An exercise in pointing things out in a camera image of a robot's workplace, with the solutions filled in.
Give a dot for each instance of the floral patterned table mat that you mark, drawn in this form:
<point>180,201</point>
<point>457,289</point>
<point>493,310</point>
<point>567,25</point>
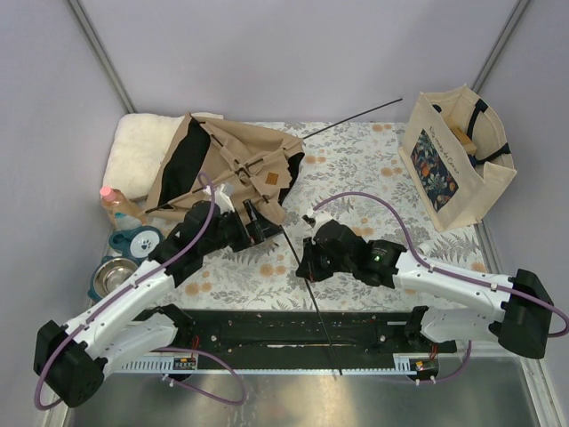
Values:
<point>356,170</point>

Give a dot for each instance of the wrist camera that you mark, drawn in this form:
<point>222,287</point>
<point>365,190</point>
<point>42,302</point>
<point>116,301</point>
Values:
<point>222,197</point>
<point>316,220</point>

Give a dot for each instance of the white fluffy cushion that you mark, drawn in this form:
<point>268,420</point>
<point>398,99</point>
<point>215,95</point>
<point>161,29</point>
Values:
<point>140,144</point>

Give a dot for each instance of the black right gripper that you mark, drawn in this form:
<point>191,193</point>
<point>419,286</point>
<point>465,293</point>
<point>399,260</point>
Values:
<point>308,269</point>

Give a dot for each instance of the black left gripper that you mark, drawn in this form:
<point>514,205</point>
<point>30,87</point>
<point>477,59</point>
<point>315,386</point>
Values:
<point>259,229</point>

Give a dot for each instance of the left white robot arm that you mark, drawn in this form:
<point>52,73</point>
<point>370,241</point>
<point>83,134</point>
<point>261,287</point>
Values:
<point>76,358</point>

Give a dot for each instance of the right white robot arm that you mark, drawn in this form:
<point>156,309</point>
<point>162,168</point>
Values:
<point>513,311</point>

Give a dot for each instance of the pink capped plastic bottle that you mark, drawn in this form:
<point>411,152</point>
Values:
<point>122,212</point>

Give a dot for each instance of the beige fabric pet tent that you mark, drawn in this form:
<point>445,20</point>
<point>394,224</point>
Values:
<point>260,164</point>

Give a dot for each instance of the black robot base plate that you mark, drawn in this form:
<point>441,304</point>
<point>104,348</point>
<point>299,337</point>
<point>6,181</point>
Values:
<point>222,331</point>

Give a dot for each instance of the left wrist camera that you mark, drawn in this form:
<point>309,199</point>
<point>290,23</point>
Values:
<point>222,197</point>

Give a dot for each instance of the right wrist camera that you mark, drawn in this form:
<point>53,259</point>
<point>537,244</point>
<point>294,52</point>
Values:
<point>316,220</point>

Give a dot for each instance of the wooden block in bag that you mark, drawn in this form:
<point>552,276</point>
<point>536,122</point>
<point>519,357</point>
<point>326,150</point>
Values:
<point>467,144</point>

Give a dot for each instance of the teal double pet bowl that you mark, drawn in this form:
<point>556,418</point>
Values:
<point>127,250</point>

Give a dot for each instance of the cream floral tote bag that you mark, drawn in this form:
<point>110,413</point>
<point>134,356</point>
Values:
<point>456,189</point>

